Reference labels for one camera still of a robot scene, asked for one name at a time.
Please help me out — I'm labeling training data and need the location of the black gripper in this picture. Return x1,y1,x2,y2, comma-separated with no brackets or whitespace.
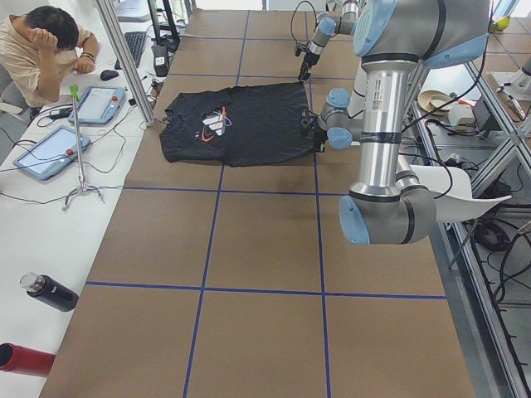
295,41,320,80
300,109,328,153

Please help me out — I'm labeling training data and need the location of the black graphic t-shirt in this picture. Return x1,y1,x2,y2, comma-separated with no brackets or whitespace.
159,82,314,167

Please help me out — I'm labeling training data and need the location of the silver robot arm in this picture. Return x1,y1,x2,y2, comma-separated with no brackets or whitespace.
295,1,364,81
297,1,491,245

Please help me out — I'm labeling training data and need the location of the wooden bowl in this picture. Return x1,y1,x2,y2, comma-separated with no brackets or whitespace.
417,90,454,115

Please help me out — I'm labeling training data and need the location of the black box white label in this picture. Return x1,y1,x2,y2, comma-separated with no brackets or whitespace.
151,45,169,77

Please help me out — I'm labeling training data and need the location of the white power adapter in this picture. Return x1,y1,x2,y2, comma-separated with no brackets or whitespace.
447,104,475,126

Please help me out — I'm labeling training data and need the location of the white plastic chair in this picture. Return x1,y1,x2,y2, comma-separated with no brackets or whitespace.
411,165,512,223

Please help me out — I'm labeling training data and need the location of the black keyboard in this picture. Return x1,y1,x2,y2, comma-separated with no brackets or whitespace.
124,31,147,68

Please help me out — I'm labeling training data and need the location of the brown paper table cover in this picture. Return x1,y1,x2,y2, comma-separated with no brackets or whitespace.
39,8,478,398

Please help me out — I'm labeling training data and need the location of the black computer mouse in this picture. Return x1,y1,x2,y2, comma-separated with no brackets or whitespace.
100,70,119,81

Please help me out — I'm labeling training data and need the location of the far blue teach pendant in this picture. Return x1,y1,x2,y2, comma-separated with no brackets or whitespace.
76,85,125,126

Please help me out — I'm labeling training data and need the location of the blue teach pendant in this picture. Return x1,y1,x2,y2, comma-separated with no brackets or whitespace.
12,126,77,181
76,85,125,126

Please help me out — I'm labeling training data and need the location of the silver tripod stand green top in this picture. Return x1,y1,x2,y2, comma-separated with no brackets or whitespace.
62,85,104,211

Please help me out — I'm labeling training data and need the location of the near blue teach pendant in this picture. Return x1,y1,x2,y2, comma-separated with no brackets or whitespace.
12,126,77,181

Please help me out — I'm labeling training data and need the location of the seated person beige shirt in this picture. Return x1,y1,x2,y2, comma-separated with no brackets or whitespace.
1,6,100,109

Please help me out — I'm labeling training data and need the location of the black water bottle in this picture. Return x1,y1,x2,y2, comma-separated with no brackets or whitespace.
19,272,79,312

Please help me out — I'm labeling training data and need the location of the red water bottle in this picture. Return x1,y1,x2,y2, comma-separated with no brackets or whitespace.
1,342,56,377

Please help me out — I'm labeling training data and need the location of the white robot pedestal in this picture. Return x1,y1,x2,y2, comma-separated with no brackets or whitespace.
345,57,367,131

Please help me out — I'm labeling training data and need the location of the aluminium frame post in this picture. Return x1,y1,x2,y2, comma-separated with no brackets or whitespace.
95,0,154,127

